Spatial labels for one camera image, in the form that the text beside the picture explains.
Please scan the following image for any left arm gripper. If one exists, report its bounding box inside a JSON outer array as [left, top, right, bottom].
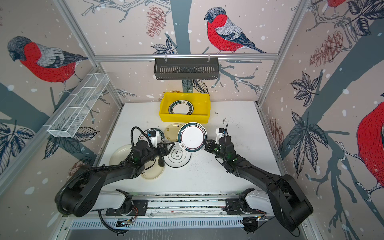
[[141, 141, 175, 165]]

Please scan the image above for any green red rim plate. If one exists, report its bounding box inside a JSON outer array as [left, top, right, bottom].
[[169, 100, 194, 115], [178, 122, 208, 153]]

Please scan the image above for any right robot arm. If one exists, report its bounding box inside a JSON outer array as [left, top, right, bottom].
[[204, 136, 314, 232]]

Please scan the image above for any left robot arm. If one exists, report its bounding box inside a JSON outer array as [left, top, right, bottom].
[[55, 141, 175, 217]]

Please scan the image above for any yellow plastic bin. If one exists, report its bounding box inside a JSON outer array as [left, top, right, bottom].
[[159, 93, 211, 124]]

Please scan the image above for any cream plate with characters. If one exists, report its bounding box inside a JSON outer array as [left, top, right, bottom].
[[164, 123, 183, 142]]

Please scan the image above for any white plate flower emblem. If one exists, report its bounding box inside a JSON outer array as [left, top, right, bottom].
[[164, 146, 192, 168]]

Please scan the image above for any cream plate dark spot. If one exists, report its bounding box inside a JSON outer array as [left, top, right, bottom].
[[141, 161, 165, 180]]

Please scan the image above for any plain cream plate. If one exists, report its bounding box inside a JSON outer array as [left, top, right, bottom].
[[109, 145, 132, 166]]

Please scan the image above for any black hanging basket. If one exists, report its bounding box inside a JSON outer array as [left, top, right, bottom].
[[154, 58, 219, 80]]

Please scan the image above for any aluminium cross bar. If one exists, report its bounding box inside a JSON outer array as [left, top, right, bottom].
[[94, 53, 280, 63]]

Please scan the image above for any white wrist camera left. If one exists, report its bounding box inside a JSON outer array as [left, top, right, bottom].
[[148, 131, 161, 148]]

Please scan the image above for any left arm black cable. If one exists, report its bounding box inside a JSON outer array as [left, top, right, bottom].
[[130, 125, 155, 151]]

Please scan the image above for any base rail assembly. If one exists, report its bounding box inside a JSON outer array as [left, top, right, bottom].
[[70, 194, 273, 231]]

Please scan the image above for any white wire mesh basket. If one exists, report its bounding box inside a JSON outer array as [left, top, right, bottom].
[[48, 73, 110, 138]]

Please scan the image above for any aluminium frame post right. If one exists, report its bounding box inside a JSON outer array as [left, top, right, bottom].
[[258, 0, 310, 108]]

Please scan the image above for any aluminium frame post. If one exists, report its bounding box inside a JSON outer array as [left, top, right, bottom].
[[258, 0, 310, 108], [53, 0, 124, 109]]

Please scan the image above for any aluminium frame post left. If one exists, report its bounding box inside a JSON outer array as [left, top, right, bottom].
[[53, 0, 124, 109]]

